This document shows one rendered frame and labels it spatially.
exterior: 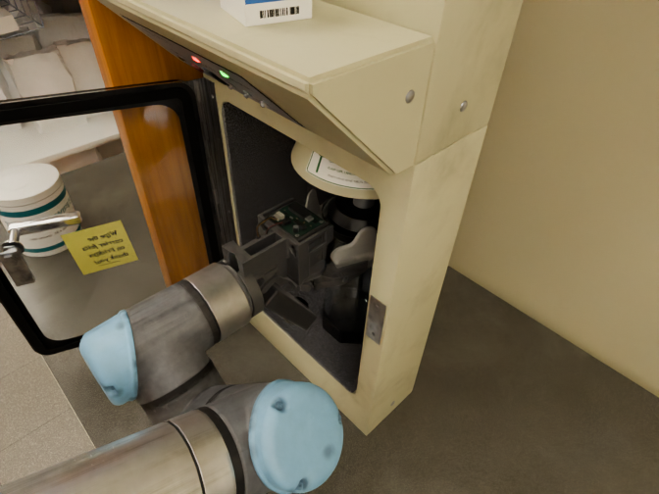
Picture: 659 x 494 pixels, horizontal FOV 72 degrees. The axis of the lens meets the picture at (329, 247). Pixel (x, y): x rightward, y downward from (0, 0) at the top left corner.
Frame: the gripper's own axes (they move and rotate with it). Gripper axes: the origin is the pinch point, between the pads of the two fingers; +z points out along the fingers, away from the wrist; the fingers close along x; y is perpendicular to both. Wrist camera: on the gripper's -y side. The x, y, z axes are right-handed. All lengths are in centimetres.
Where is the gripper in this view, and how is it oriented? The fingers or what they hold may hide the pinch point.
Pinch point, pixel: (359, 226)
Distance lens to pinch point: 61.6
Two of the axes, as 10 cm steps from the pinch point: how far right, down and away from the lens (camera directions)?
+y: 0.3, -7.4, -6.7
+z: 7.2, -4.5, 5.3
